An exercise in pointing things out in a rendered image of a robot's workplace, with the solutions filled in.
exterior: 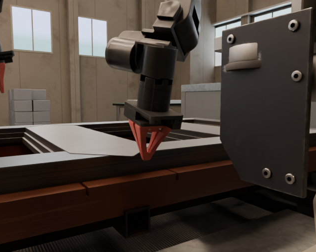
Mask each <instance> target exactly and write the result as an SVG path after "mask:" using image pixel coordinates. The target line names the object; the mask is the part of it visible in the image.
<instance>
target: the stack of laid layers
mask: <svg viewBox="0 0 316 252"><path fill-rule="evenodd" d="M182 122H184V123H192V124H201V125H210V126H218V127H220V122H217V121H207V120H196V119H188V120H183V121H182ZM45 125H55V124H45ZM38 126H44V125H38ZM38 126H31V127H38ZM65 126H80V127H83V128H87V129H91V130H94V131H98V132H102V133H106V134H109V135H113V136H117V135H131V134H133V132H132V130H131V127H130V125H129V123H128V122H127V123H106V124H86V125H65ZM31 127H24V128H3V129H0V144H7V143H20V142H23V143H24V144H25V145H26V146H27V147H28V148H29V149H30V150H31V151H32V152H33V153H34V154H42V153H52V152H65V151H64V150H62V149H61V148H59V147H57V146H55V145H54V144H52V143H50V142H49V141H47V140H45V139H43V138H42V137H40V136H38V135H37V134H35V133H33V132H32V131H30V130H28V129H27V128H31ZM219 136H220V135H216V134H209V133H203V132H196V131H189V130H183V129H172V130H171V131H170V132H169V133H168V135H167V136H166V137H165V138H164V140H163V141H165V142H170V141H180V140H191V139H202V138H212V137H219ZM314 146H316V133H310V140H309V147H314ZM223 160H230V158H229V156H228V154H227V152H226V150H225V148H224V146H223V145H222V143H220V144H211V145H202V146H193V147H185V148H176V149H167V150H158V151H155V153H154V154H153V156H152V158H151V159H150V160H143V159H142V158H141V155H140V153H138V154H137V155H135V156H114V155H113V156H104V157H95V158H86V159H77V160H68V161H59V162H50V163H41V164H32V165H23V166H14V167H5V168H0V194H7V193H14V192H20V191H27V190H33V189H40V188H46V187H53V186H59V185H66V184H72V183H80V184H81V182H85V181H92V180H98V179H105V178H112V177H118V176H125V175H131V174H138V173H144V172H151V171H157V170H164V169H166V170H167V169H170V168H177V167H183V166H190V165H196V164H203V163H210V162H216V161H223Z"/></svg>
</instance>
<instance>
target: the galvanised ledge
mask: <svg viewBox="0 0 316 252"><path fill-rule="evenodd" d="M314 245H316V228H315V219H314V218H313V217H310V216H307V215H304V214H301V213H298V212H296V211H293V210H290V209H285V210H282V211H279V212H276V213H273V214H270V215H267V216H264V217H261V218H257V219H254V220H251V221H248V222H245V223H242V224H239V225H236V226H233V227H230V228H227V229H224V230H220V231H217V232H214V233H211V234H208V235H205V236H202V237H199V238H196V239H193V240H190V241H187V242H184V243H180V244H177V245H174V246H171V247H168V248H165V249H162V250H159V251H156V252H303V251H305V250H307V249H308V248H310V247H312V246H314Z"/></svg>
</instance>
